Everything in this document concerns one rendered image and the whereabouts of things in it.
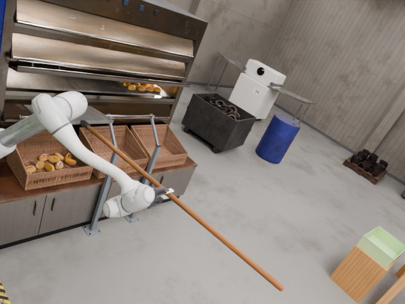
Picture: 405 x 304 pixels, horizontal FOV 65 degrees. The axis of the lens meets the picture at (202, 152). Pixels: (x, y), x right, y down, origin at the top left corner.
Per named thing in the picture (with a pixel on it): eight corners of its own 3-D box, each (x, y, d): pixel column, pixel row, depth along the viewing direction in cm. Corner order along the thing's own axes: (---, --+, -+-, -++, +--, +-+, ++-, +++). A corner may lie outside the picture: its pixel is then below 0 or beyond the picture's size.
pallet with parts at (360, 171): (386, 176, 882) (397, 162, 861) (374, 185, 777) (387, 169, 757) (355, 157, 929) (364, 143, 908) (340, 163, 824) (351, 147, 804)
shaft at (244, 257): (283, 290, 144) (285, 286, 143) (280, 293, 142) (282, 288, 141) (89, 128, 236) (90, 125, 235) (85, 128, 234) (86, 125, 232)
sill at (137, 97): (2, 91, 246) (2, 87, 244) (170, 99, 382) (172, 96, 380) (5, 95, 243) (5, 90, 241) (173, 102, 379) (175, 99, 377)
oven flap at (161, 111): (3, 120, 252) (2, 95, 247) (168, 118, 387) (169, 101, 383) (5, 121, 249) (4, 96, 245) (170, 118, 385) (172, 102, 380)
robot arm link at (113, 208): (128, 215, 168) (143, 210, 159) (102, 222, 156) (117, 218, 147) (123, 195, 169) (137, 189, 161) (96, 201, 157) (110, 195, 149)
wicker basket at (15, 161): (1, 155, 268) (5, 128, 256) (66, 149, 311) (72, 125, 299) (23, 191, 244) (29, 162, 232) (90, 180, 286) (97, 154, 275)
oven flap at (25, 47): (10, 58, 230) (10, 29, 226) (183, 78, 365) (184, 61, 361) (13, 58, 227) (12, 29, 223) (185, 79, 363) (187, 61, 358)
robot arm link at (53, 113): (62, 125, 144) (79, 116, 156) (36, 91, 140) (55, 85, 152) (44, 139, 148) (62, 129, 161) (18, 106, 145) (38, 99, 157)
